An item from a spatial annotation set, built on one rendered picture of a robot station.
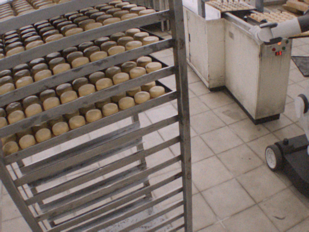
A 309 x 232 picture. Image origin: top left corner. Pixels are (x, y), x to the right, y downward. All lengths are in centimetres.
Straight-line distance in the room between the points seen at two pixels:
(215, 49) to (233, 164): 122
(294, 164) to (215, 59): 143
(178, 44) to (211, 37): 211
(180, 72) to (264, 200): 143
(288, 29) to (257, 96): 107
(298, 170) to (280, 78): 88
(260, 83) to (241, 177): 81
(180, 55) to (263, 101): 184
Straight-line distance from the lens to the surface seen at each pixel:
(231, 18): 284
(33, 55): 77
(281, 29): 168
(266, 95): 266
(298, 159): 227
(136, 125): 150
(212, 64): 309
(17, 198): 94
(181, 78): 93
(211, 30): 296
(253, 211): 208
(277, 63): 257
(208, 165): 237
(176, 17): 86
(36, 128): 96
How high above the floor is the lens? 163
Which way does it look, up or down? 33 degrees down
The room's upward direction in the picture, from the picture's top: 7 degrees counter-clockwise
